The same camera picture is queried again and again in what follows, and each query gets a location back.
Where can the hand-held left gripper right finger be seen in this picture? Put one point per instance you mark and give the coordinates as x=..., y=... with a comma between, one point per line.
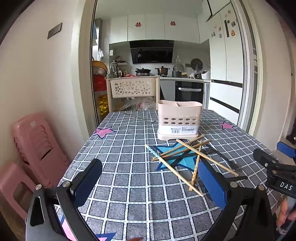
x=211, y=183

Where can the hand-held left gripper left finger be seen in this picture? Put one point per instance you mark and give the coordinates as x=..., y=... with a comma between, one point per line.
x=89, y=183

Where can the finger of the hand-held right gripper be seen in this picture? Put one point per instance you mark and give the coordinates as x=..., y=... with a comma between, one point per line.
x=286, y=149
x=263, y=157

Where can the wooden chopstick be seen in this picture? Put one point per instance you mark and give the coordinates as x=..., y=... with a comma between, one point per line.
x=193, y=176
x=208, y=157
x=173, y=170
x=166, y=155
x=171, y=150

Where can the blue patterned chopstick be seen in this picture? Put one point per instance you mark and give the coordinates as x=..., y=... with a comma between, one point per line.
x=154, y=151

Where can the beige plastic utensil holder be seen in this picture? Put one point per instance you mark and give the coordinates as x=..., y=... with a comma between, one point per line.
x=178, y=111

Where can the person's right hand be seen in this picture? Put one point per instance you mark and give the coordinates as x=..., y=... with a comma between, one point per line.
x=283, y=212

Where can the grey checked star tablecloth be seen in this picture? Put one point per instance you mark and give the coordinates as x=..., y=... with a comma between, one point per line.
x=129, y=180

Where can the tall pink plastic stool stack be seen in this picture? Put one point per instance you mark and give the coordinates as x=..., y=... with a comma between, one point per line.
x=34, y=148

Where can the low pink plastic stool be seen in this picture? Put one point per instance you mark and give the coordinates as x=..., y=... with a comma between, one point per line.
x=11, y=185

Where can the gold foil bag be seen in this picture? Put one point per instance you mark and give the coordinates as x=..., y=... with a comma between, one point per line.
x=103, y=104

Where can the clear plastic bags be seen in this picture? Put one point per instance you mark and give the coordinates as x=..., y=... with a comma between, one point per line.
x=138, y=104

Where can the red plastic crate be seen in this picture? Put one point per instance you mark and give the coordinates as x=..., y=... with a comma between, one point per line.
x=100, y=83

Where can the white rice cooker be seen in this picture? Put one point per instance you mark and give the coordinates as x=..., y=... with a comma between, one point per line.
x=205, y=75

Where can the beige plastic basket cart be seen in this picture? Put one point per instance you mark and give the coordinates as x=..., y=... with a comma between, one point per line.
x=131, y=87

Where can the white refrigerator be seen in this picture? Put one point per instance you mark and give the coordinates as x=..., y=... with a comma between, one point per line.
x=222, y=60

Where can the small black pot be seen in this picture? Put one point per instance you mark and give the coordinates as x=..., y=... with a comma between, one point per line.
x=177, y=74

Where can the orange basin stack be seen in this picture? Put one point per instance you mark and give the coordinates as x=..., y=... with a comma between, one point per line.
x=99, y=66

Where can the hanging pot lid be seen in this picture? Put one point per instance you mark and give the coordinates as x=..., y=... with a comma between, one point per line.
x=178, y=67

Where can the steel cooking pot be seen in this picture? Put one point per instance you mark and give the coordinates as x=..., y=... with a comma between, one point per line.
x=162, y=70

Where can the black wok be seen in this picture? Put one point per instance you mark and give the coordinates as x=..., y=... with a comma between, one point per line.
x=142, y=70

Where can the hanging plastic bag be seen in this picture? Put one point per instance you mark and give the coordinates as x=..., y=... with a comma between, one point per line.
x=100, y=55

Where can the group of fridge magnets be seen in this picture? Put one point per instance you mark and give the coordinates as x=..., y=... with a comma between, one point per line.
x=232, y=32

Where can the black range hood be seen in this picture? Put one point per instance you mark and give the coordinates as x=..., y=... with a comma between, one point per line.
x=151, y=52

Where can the white upper kitchen cabinets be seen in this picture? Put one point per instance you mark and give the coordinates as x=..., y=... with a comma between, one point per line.
x=152, y=27

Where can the grey wall switch panel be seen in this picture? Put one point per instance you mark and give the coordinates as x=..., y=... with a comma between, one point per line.
x=55, y=30

